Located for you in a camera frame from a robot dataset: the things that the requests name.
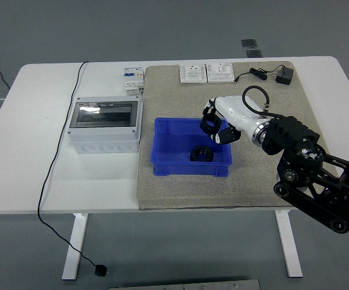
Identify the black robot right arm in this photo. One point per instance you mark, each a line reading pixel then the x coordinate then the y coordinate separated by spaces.
pixel 289 130

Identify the circuit breaker with blue label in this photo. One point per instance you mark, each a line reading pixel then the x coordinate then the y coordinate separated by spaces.
pixel 132 74

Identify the white switch socket panel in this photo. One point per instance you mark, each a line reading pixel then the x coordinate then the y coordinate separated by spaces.
pixel 220 73

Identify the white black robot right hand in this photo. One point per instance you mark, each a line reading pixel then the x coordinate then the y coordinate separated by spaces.
pixel 232 110

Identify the white table leg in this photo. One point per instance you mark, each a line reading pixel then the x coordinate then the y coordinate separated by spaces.
pixel 75 247
pixel 289 247

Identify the grey electrical distribution box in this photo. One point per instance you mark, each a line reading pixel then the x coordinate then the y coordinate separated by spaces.
pixel 102 142

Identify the blue plastic bin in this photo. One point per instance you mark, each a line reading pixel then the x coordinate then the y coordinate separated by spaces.
pixel 189 169

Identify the grey-brown table mat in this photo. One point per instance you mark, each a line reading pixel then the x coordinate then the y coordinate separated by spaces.
pixel 253 187

